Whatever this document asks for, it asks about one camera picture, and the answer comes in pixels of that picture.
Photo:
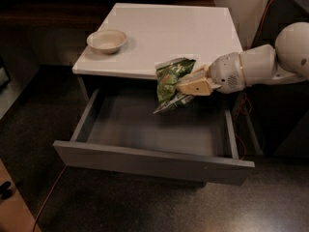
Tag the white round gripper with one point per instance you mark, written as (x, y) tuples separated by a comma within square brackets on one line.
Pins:
[(225, 72)]

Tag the green jalapeno chip bag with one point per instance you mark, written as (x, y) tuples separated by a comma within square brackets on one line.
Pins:
[(168, 75)]

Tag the grey top drawer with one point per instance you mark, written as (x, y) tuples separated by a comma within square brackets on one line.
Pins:
[(121, 133)]

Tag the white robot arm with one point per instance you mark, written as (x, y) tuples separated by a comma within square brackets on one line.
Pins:
[(285, 63)]

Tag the grey drawer cabinet white top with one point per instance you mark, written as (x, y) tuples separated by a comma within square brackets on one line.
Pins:
[(156, 34)]

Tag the white ceramic bowl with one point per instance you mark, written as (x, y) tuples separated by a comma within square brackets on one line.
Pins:
[(106, 41)]

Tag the dark wooden shelf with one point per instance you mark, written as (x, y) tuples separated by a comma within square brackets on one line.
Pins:
[(77, 14)]

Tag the black object on cardboard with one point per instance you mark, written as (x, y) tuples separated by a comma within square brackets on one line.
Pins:
[(5, 191)]

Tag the brown cardboard box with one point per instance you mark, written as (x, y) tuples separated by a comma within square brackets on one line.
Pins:
[(14, 213)]

